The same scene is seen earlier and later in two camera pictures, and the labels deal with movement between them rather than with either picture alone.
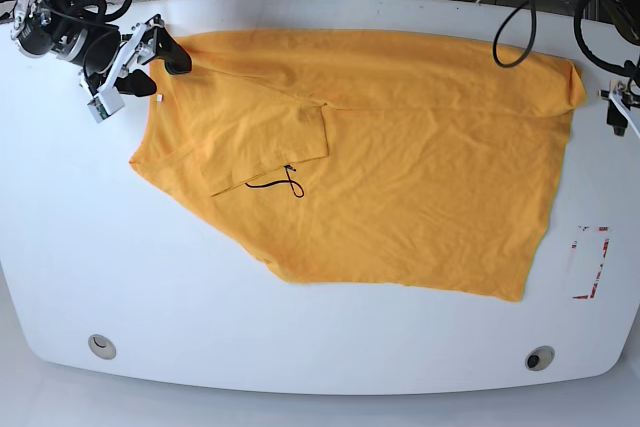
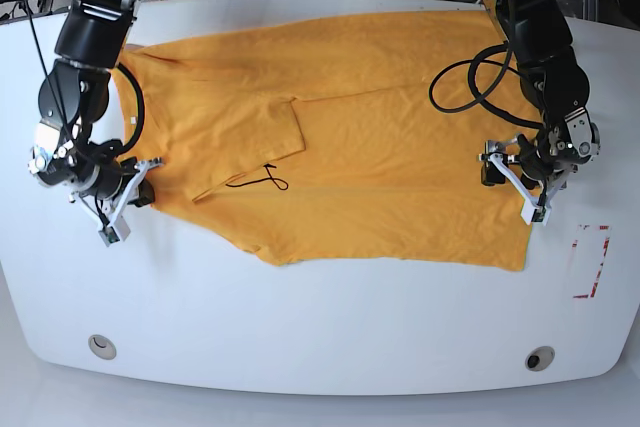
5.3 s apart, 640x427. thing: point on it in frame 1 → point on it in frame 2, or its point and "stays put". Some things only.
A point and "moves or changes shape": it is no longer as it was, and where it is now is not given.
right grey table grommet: (540, 358) stays put
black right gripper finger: (616, 119) → (490, 175)
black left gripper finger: (176, 59) → (145, 196)
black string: (296, 186) → (281, 184)
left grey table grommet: (102, 347) stays put
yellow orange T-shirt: (388, 160) moves or changes shape
